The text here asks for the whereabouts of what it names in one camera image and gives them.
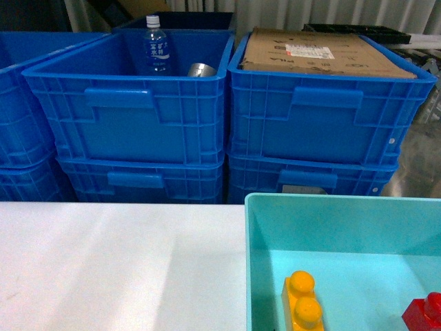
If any red toy block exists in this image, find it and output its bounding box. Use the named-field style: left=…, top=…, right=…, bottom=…
left=402, top=292, right=440, bottom=331

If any brown cardboard box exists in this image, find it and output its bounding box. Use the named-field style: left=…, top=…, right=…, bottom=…
left=240, top=28, right=416, bottom=79

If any yellow toy block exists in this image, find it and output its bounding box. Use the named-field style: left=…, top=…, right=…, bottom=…
left=281, top=270, right=325, bottom=331

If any blue crate with cardboard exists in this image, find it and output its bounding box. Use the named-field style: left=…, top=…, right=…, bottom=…
left=228, top=37, right=437, bottom=167

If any silver metal can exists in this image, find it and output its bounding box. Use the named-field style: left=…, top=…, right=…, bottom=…
left=187, top=63, right=217, bottom=78

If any lower right blue crate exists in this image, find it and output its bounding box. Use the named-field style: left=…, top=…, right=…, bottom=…
left=228, top=153, right=398, bottom=204

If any lower left blue crate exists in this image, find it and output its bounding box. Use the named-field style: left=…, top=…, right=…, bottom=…
left=57, top=157, right=224, bottom=204

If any clear water bottle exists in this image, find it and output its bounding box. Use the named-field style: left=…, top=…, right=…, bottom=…
left=143, top=14, right=172, bottom=76

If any blue crate with bottle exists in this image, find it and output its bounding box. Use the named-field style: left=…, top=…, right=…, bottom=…
left=23, top=29, right=234, bottom=166

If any dark blue rear crate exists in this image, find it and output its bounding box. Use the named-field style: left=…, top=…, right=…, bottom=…
left=116, top=12, right=234, bottom=31

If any teal plastic tray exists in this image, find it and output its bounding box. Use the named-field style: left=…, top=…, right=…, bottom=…
left=245, top=193, right=440, bottom=330

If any far left lower crate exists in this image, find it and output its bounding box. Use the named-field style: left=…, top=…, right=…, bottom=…
left=1, top=153, right=78, bottom=202

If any black plastic tray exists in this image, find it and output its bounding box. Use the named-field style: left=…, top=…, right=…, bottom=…
left=302, top=23, right=411, bottom=45

